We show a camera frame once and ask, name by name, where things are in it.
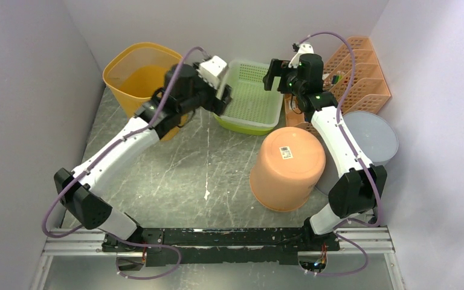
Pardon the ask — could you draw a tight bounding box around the orange plastic bucket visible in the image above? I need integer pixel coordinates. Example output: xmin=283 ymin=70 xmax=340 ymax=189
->
xmin=250 ymin=127 xmax=326 ymax=212

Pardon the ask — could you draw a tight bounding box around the large grey plastic bucket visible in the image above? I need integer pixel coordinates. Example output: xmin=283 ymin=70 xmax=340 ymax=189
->
xmin=315 ymin=111 xmax=398 ymax=195

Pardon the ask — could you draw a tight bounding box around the white barcode label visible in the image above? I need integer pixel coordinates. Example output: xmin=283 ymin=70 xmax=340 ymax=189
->
xmin=279 ymin=146 xmax=293 ymax=160

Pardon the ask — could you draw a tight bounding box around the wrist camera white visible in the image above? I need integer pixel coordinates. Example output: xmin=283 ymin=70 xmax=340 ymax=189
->
xmin=197 ymin=56 xmax=228 ymax=89
xmin=288 ymin=43 xmax=314 ymax=68

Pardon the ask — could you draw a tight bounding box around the orange plastic file organizer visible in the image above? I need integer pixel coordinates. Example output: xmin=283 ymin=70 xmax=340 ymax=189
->
xmin=283 ymin=36 xmax=392 ymax=133

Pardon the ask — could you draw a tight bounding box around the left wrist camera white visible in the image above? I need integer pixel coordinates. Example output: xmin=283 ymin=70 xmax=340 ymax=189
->
xmin=197 ymin=56 xmax=228 ymax=89

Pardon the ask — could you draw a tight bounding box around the white perforated tray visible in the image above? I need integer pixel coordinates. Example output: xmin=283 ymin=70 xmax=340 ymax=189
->
xmin=218 ymin=59 xmax=283 ymax=128

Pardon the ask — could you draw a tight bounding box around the aluminium frame rail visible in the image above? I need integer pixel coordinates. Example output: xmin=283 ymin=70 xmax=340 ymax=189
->
xmin=42 ymin=227 xmax=395 ymax=257

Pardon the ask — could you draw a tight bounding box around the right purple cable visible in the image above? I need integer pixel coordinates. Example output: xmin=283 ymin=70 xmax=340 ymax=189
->
xmin=294 ymin=31 xmax=385 ymax=278

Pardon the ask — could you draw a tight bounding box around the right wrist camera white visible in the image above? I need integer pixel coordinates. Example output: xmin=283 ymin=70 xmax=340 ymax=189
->
xmin=288 ymin=43 xmax=314 ymax=68

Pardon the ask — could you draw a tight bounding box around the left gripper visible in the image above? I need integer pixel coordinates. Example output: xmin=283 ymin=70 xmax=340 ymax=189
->
xmin=179 ymin=62 xmax=232 ymax=117

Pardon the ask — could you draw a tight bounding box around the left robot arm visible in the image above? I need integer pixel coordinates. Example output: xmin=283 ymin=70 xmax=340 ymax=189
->
xmin=54 ymin=57 xmax=231 ymax=251

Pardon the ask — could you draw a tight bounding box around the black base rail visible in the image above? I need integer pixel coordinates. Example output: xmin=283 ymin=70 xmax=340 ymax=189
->
xmin=101 ymin=225 xmax=340 ymax=267

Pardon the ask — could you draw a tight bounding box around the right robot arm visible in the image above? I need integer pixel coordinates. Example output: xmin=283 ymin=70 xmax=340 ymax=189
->
xmin=263 ymin=53 xmax=387 ymax=250

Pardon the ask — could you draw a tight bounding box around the green perforated tray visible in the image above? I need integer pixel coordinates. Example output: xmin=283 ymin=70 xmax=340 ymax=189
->
xmin=214 ymin=115 xmax=274 ymax=136

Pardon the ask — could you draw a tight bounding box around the purple cable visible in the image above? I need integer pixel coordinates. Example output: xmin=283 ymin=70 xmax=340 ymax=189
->
xmin=41 ymin=46 xmax=211 ymax=280
xmin=294 ymin=31 xmax=385 ymax=278

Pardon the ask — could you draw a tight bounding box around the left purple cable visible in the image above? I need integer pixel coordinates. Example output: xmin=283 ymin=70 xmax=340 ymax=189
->
xmin=41 ymin=46 xmax=211 ymax=280

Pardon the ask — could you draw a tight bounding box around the yellow mesh waste basket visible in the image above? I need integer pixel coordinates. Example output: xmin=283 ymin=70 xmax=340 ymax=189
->
xmin=103 ymin=42 xmax=182 ymax=118

